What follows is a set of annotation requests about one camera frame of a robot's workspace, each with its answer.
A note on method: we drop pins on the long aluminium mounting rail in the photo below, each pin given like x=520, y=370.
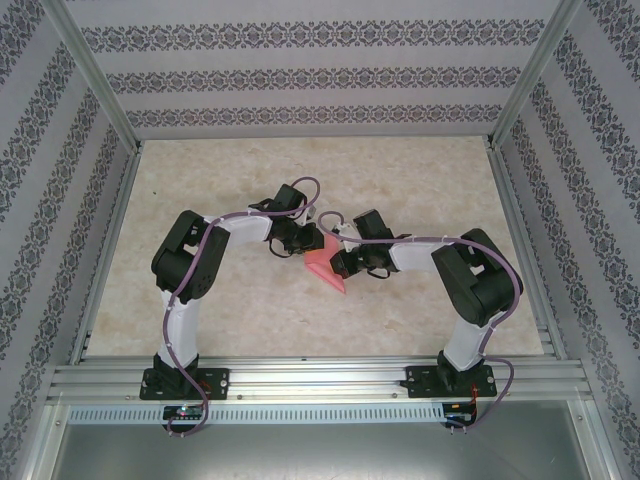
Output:
x=320, y=380

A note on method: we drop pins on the aluminium frame post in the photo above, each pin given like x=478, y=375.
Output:
x=90, y=65
x=537, y=65

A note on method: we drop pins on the aluminium side rail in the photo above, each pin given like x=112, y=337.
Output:
x=510, y=200
x=121, y=200

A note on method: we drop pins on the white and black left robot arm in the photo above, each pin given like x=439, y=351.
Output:
x=187, y=335

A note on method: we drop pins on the pink paper sheet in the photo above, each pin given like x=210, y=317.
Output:
x=325, y=267

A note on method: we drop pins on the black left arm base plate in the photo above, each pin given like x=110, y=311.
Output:
x=220, y=382

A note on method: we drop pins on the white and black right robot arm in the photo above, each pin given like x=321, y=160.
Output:
x=465, y=345

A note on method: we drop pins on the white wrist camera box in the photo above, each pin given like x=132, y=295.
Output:
x=341, y=229
x=309, y=212

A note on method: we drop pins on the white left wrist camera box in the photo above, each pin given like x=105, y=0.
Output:
x=309, y=212

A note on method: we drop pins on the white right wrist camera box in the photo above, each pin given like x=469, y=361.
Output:
x=341, y=229

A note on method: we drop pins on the grey metal sheet panel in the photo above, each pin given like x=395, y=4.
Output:
x=320, y=450

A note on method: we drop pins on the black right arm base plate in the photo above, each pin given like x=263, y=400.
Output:
x=420, y=382

